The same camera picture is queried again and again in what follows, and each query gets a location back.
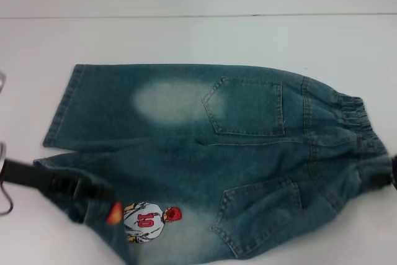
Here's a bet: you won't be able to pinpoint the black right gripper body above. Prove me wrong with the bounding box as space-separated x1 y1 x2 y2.
388 152 397 192

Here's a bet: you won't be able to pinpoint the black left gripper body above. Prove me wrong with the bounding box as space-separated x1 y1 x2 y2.
2 158 80 198

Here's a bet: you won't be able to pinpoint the blue denim shorts basketball print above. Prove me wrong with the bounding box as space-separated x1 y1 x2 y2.
33 63 392 265

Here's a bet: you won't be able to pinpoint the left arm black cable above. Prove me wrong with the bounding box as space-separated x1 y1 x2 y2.
0 180 15 216

